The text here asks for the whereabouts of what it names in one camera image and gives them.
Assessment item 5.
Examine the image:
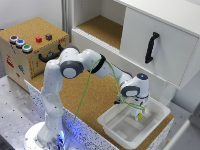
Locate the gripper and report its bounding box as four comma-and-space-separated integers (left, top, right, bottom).
128, 96, 148, 118

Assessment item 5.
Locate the white cabinet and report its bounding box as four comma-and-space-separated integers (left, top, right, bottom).
70, 0, 200, 107

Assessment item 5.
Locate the purple block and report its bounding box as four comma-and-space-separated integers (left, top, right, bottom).
45, 33, 53, 41

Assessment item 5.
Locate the pink block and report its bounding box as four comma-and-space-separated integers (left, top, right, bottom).
35, 35, 43, 44

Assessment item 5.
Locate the white plastic box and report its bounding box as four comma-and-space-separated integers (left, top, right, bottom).
96, 96, 171, 150

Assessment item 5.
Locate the white sliding door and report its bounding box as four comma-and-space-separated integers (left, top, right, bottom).
119, 6, 200, 91

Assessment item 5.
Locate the wooden drawer box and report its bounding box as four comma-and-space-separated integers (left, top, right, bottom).
0, 16, 71, 92

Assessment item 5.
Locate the green button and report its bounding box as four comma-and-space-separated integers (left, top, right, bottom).
21, 44, 34, 54

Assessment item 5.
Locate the blue button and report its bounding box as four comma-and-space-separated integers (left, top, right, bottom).
14, 38, 26, 49

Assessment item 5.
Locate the red button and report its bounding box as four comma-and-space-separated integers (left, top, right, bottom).
9, 35, 20, 45

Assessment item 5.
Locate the green cable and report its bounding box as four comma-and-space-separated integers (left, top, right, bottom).
61, 57, 147, 150

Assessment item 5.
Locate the black door handle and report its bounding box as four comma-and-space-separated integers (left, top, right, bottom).
144, 31, 160, 65

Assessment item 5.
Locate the black drawer handle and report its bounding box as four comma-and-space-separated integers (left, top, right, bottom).
38, 44, 65, 64

